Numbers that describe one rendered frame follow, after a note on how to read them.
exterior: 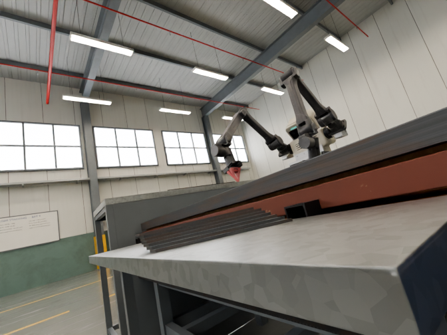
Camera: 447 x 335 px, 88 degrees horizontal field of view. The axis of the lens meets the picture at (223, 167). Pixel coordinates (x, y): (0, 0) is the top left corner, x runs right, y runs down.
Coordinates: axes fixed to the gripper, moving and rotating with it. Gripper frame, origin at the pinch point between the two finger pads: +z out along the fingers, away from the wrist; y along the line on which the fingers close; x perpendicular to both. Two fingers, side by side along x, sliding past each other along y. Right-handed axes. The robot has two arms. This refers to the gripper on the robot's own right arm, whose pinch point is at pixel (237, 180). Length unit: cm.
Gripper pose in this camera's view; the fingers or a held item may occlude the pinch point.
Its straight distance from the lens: 122.5
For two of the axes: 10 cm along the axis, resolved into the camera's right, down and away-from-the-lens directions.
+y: 4.7, -5.1, -7.2
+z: 3.2, 8.6, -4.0
